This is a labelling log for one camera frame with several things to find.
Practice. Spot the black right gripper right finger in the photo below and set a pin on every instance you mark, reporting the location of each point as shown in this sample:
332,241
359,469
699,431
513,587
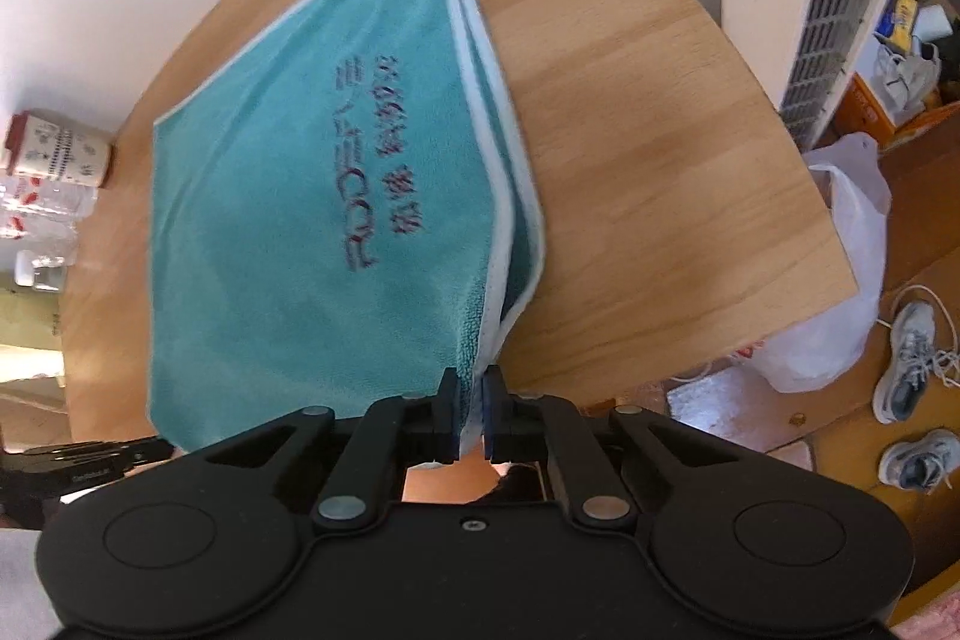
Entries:
519,427

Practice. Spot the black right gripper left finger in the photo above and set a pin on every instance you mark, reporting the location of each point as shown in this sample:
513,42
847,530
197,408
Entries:
423,427

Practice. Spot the teal microfiber towel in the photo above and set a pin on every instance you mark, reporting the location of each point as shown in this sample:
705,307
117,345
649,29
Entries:
342,213

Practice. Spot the small clear jar white lid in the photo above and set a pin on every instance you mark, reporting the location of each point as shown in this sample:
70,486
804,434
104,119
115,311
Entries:
41,271

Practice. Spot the clear water bottle red label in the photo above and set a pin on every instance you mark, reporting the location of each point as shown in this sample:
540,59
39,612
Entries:
39,210

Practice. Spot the white patterned tumbler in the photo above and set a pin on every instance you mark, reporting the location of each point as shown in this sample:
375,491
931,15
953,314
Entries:
36,148

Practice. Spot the grey sneaker lower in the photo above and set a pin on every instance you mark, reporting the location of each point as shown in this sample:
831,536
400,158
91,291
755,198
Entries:
921,465

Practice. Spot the grey sneaker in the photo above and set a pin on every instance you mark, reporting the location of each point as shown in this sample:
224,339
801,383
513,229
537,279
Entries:
899,390
921,465

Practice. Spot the grey sneaker upper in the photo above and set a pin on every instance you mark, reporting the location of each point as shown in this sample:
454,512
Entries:
899,390

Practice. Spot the white plastic bag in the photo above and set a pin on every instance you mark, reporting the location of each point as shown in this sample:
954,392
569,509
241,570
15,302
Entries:
813,352

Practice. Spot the orange cardboard box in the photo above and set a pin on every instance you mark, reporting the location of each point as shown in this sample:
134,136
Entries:
861,110

